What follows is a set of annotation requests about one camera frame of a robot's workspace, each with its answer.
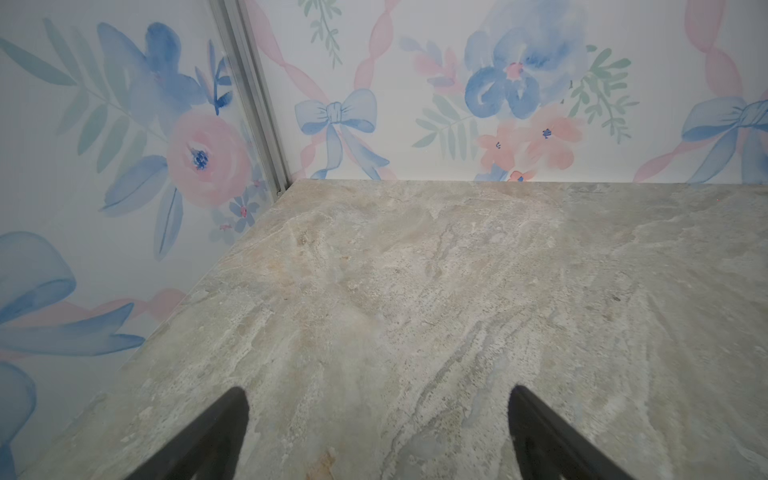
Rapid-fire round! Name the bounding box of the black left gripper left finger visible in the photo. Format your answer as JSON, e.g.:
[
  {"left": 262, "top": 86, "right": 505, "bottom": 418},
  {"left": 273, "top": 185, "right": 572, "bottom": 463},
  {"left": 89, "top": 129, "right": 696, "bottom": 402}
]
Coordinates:
[{"left": 127, "top": 387, "right": 249, "bottom": 480}]

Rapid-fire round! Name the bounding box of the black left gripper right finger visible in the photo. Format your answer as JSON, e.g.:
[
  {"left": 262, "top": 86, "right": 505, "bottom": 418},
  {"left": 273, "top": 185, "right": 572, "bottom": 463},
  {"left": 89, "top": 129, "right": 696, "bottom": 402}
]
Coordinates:
[{"left": 507, "top": 384, "right": 630, "bottom": 479}]

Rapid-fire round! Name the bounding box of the aluminium corner post left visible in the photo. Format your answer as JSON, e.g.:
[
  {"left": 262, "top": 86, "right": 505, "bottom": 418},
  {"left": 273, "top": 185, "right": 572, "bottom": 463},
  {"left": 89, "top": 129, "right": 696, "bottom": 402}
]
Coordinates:
[{"left": 209, "top": 0, "right": 292, "bottom": 199}]

